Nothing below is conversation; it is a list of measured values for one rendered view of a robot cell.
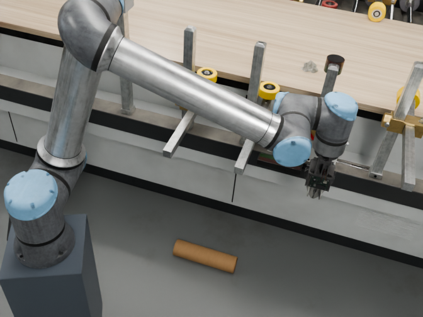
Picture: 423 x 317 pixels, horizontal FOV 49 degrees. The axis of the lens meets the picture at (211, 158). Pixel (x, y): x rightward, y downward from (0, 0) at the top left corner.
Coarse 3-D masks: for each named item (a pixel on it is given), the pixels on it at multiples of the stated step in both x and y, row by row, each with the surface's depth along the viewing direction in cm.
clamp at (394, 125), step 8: (392, 112) 158; (384, 120) 156; (392, 120) 155; (400, 120) 155; (408, 120) 155; (416, 120) 155; (392, 128) 157; (400, 128) 156; (416, 128) 154; (416, 136) 156
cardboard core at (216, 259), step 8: (176, 248) 220; (184, 248) 220; (192, 248) 220; (200, 248) 220; (208, 248) 221; (184, 256) 220; (192, 256) 219; (200, 256) 218; (208, 256) 218; (216, 256) 217; (224, 256) 218; (232, 256) 218; (208, 264) 218; (216, 264) 217; (224, 264) 216; (232, 264) 215; (232, 272) 217
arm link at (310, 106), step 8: (280, 96) 122; (288, 96) 122; (296, 96) 123; (304, 96) 123; (312, 96) 124; (280, 104) 121; (288, 104) 120; (296, 104) 120; (304, 104) 121; (312, 104) 121; (320, 104) 121; (280, 112) 120; (304, 112) 118; (312, 112) 121; (320, 112) 121; (312, 120) 121; (312, 128) 124
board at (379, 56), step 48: (0, 0) 218; (48, 0) 221; (144, 0) 228; (192, 0) 231; (240, 0) 235; (288, 0) 239; (240, 48) 198; (288, 48) 201; (336, 48) 203; (384, 48) 206; (384, 96) 178
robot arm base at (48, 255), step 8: (64, 224) 148; (64, 232) 148; (72, 232) 154; (16, 240) 146; (56, 240) 145; (64, 240) 148; (72, 240) 152; (16, 248) 146; (24, 248) 144; (32, 248) 143; (40, 248) 143; (48, 248) 144; (56, 248) 146; (64, 248) 148; (72, 248) 152; (16, 256) 147; (24, 256) 145; (32, 256) 144; (40, 256) 144; (48, 256) 145; (56, 256) 146; (64, 256) 149; (24, 264) 147; (32, 264) 145; (40, 264) 145; (48, 264) 146; (56, 264) 148
